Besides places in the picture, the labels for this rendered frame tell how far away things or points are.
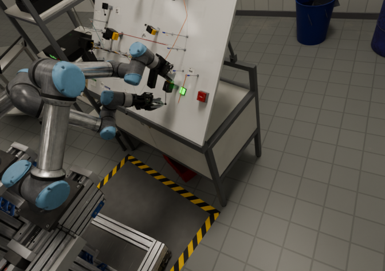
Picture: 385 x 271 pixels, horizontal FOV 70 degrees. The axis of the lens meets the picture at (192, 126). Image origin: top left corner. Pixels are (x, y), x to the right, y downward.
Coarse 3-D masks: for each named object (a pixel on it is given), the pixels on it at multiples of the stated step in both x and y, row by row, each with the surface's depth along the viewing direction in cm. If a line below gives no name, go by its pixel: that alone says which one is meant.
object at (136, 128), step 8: (120, 112) 222; (120, 120) 237; (128, 120) 223; (136, 120) 211; (128, 128) 239; (136, 128) 225; (144, 128) 212; (136, 136) 241; (144, 136) 226; (152, 144) 228
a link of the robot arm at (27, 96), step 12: (12, 96) 119; (24, 96) 119; (36, 96) 122; (24, 108) 120; (36, 108) 120; (72, 120) 130; (84, 120) 133; (96, 120) 136; (108, 120) 141; (108, 132) 137
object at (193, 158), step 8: (152, 128) 201; (152, 136) 213; (160, 136) 202; (168, 136) 192; (160, 144) 215; (168, 144) 203; (176, 144) 193; (184, 144) 183; (168, 152) 216; (176, 152) 204; (184, 152) 194; (192, 152) 184; (200, 152) 176; (184, 160) 206; (192, 160) 195; (200, 160) 186; (192, 168) 207; (200, 168) 197; (208, 168) 187; (208, 176) 198
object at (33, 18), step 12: (0, 0) 208; (24, 0) 172; (72, 0) 198; (12, 12) 205; (24, 12) 199; (36, 12) 180; (48, 12) 189; (60, 12) 192; (36, 24) 188; (24, 36) 229; (48, 36) 191; (36, 48) 239; (60, 48) 200; (84, 96) 254; (96, 108) 243; (120, 144) 281
